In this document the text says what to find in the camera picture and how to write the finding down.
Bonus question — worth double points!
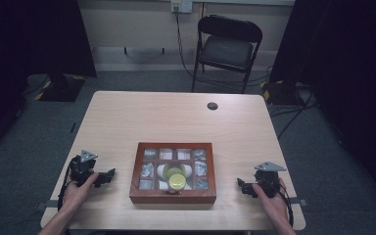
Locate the group of silver foil packets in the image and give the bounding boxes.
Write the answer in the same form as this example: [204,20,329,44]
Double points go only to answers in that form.
[139,148,210,191]

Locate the white wall socket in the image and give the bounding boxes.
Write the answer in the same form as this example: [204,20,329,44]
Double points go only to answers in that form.
[170,0,194,14]

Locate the person's left hand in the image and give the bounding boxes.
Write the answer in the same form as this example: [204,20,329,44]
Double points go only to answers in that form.
[61,173,100,213]

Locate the black folding chair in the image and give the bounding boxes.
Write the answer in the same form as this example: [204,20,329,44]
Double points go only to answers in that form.
[191,14,263,94]

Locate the black stand base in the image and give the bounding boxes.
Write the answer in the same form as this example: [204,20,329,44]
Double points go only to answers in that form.
[34,72,86,103]
[259,79,306,107]

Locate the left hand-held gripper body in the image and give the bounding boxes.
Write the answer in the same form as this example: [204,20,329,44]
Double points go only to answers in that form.
[69,150,99,188]

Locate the black floor cables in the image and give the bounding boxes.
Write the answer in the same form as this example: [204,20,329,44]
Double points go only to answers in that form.
[268,89,318,140]

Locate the grey tape strip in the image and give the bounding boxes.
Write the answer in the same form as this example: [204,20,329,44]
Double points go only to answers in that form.
[34,199,61,212]
[287,197,308,208]

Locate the brown wooden glass-lid box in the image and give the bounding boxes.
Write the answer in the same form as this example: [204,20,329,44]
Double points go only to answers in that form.
[128,141,217,205]

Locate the dark curtain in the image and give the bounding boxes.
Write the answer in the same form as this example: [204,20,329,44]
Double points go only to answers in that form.
[0,0,98,165]
[268,0,376,210]

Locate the green lime half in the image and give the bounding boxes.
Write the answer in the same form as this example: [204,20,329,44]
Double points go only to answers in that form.
[163,163,185,177]
[168,173,187,191]

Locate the person's right hand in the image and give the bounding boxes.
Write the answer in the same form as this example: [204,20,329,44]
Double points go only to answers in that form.
[253,178,290,226]

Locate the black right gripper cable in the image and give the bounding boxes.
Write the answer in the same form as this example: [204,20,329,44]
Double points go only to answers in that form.
[267,177,296,228]

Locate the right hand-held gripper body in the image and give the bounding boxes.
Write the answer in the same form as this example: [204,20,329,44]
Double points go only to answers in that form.
[254,161,288,199]

